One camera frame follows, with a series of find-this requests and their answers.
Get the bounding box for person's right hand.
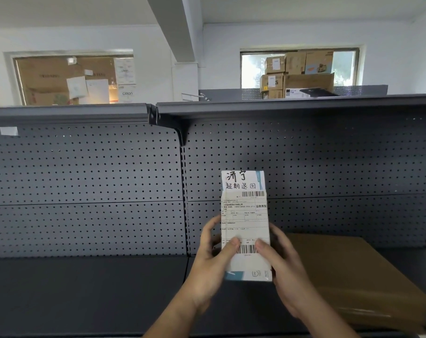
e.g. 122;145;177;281
255;223;323;319

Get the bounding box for person's left hand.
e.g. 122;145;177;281
184;215;242;312

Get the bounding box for grey blue box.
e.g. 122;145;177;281
221;169;272;282

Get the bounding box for brown cardboard box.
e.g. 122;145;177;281
286;232;426;330

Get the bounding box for grey metal pegboard shelf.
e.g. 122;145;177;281
0;94;426;338

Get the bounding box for white plastic clip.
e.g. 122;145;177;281
181;92;212;102

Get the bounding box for black flat device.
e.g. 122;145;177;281
299;87;340;98

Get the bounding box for large cardboard carton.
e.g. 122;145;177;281
283;72;336;99
285;50;334;75

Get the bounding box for white printed carton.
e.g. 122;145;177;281
113;57;137;85
118;84;138;104

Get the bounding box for cardboard boxes at window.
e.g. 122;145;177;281
240;47;361;91

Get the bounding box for white paper sheet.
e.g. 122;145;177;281
66;76;88;100
79;79;111;105

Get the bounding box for cardboard-covered window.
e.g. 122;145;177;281
4;49;138;106

